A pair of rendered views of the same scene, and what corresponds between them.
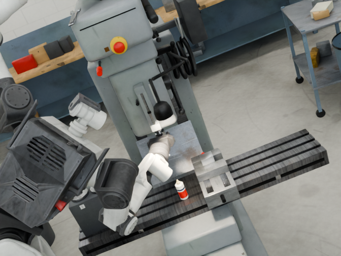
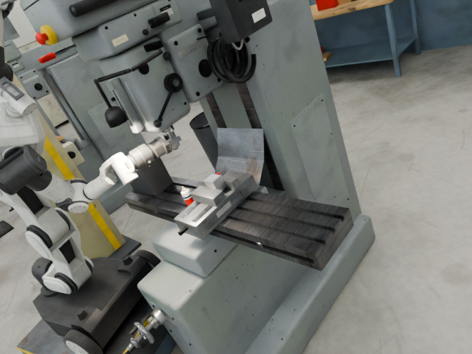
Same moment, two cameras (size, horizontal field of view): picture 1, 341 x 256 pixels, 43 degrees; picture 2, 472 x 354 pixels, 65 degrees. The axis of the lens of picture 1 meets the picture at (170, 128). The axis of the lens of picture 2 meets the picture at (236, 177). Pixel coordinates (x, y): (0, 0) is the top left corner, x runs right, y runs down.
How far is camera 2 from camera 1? 1.63 m
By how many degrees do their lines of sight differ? 46
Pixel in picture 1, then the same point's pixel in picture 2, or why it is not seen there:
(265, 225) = (370, 275)
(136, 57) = (97, 50)
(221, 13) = not seen: outside the picture
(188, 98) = (260, 104)
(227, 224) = (189, 255)
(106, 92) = not seen: hidden behind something
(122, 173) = (12, 165)
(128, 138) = (211, 121)
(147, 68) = (118, 64)
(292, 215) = (405, 287)
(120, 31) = (46, 19)
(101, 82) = not seen: hidden behind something
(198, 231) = (173, 244)
